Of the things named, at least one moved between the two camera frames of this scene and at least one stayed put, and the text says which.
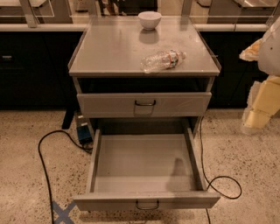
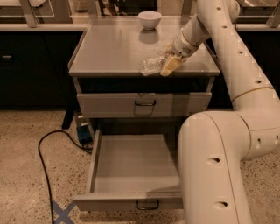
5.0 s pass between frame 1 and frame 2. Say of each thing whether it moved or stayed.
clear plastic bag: stayed
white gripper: moved
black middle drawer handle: stayed
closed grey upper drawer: stayed
